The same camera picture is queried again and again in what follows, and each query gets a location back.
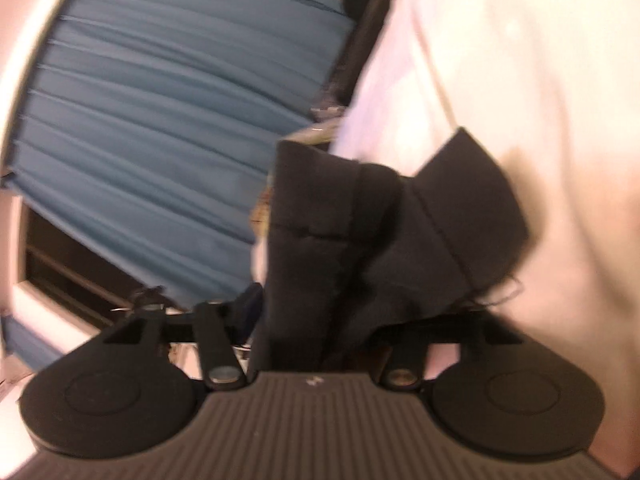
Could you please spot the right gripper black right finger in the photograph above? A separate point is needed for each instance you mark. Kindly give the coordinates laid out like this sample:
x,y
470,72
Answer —
x,y
416,352

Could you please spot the white bed sheet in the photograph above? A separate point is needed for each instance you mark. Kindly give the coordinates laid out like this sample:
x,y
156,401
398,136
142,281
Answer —
x,y
550,90

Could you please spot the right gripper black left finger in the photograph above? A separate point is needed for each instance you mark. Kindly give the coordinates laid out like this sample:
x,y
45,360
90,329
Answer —
x,y
216,328

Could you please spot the dark navy garment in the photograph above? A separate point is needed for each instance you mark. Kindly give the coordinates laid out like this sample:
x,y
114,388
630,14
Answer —
x,y
366,247

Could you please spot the blue curtain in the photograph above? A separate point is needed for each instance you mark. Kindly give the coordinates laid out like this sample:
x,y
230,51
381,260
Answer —
x,y
148,127

